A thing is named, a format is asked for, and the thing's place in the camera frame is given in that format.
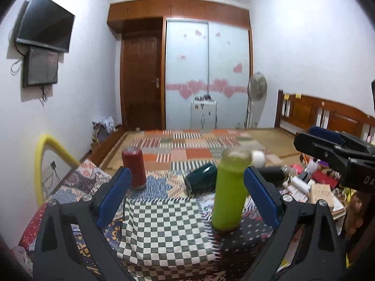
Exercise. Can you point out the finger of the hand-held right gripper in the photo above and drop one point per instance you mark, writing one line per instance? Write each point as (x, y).
(326, 134)
(325, 152)

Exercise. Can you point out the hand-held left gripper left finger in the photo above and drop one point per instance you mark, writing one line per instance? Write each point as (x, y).
(114, 199)

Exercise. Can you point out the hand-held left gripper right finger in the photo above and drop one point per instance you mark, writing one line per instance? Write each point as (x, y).
(260, 199)

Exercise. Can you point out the person's right forearm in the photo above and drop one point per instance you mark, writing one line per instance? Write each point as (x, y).
(354, 210)

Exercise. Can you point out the black bottle white cap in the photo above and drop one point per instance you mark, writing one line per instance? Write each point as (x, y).
(271, 175)

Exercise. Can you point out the red flat box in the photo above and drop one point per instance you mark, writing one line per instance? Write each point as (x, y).
(323, 178)

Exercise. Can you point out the wooden headboard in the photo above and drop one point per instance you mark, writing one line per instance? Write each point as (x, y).
(304, 111)

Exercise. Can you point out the lime green bottle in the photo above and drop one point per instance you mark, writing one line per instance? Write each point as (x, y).
(228, 193)

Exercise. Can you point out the dark red bottle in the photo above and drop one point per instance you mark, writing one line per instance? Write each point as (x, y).
(134, 166)

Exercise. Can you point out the white plastic bottle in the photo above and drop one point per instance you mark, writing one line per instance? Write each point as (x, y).
(300, 186)

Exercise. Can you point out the cardboard box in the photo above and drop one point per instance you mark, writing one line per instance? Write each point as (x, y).
(321, 193)

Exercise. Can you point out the white round lid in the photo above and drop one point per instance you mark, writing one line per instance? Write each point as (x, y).
(259, 157)

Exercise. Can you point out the woven straw bed mat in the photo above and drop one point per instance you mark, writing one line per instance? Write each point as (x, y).
(275, 139)

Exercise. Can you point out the green white checkered cloth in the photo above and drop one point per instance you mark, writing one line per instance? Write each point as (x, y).
(167, 228)

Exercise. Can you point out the patchwork blanket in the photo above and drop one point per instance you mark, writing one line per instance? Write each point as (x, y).
(164, 155)

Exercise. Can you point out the pile of clothes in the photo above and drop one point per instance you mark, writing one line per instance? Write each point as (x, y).
(102, 128)

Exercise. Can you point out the standing fan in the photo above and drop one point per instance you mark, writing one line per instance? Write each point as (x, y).
(257, 86)

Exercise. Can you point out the yellow foam tube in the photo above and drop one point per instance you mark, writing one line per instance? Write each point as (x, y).
(39, 158)

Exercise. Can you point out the small white cabinet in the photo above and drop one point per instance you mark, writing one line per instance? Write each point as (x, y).
(203, 114)

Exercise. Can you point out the frosted sliding door heart stickers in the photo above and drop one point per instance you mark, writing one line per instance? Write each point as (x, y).
(228, 61)
(187, 61)

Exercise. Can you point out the brown wooden door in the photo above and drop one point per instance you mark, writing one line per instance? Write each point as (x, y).
(140, 79)

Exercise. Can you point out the wooden wardrobe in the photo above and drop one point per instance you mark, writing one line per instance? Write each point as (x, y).
(175, 10)

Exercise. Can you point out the wooden bed frame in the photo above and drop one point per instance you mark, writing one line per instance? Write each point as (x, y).
(105, 146)

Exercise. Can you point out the small black wall monitor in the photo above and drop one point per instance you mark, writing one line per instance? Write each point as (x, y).
(41, 67)

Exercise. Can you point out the large black wall television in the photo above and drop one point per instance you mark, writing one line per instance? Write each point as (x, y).
(44, 23)

